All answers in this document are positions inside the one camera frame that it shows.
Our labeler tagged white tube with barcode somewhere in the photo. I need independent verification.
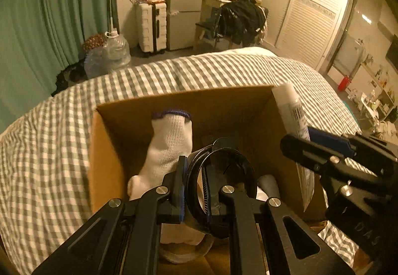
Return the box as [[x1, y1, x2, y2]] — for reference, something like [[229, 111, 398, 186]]
[[272, 82, 314, 211]]

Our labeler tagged black round jar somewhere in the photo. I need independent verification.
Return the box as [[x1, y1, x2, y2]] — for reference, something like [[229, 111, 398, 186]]
[[185, 137, 257, 239]]

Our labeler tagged white knit glove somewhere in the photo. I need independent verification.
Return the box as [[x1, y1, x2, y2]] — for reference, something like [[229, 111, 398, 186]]
[[128, 110, 214, 264]]

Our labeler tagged red fire extinguisher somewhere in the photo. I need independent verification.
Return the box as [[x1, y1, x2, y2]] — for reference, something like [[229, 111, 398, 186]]
[[337, 75, 351, 92]]

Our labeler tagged brown cardboard box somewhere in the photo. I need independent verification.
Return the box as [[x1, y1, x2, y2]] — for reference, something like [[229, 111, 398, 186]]
[[88, 84, 327, 275]]

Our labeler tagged grey checkered bed blanket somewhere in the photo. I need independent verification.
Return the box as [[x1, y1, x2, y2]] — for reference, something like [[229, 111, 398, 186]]
[[1, 47, 360, 274]]

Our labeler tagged black clothes pile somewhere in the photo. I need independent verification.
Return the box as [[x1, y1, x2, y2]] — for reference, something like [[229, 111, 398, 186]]
[[213, 0, 266, 47]]

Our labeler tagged white louvered wardrobe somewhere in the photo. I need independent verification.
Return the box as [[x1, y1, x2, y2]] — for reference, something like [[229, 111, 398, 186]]
[[262, 0, 349, 70]]

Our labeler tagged wooden chair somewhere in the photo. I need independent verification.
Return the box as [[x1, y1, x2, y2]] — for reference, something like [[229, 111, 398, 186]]
[[193, 22, 233, 51]]

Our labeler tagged clear water jug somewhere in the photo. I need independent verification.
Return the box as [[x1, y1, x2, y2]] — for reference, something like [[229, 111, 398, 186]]
[[84, 47, 106, 80], [102, 28, 131, 73]]

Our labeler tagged vanity desk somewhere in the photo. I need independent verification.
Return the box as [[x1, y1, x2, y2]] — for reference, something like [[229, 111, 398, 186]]
[[199, 0, 262, 22]]

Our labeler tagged silver mini fridge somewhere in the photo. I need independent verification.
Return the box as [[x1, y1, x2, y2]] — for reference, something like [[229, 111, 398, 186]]
[[166, 0, 202, 51]]

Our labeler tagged white suitcase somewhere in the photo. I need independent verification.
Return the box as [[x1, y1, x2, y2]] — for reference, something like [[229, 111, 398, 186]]
[[135, 0, 167, 53]]

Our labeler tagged green curtain left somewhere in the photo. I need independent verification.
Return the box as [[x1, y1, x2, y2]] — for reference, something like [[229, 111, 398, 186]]
[[1, 0, 115, 131]]

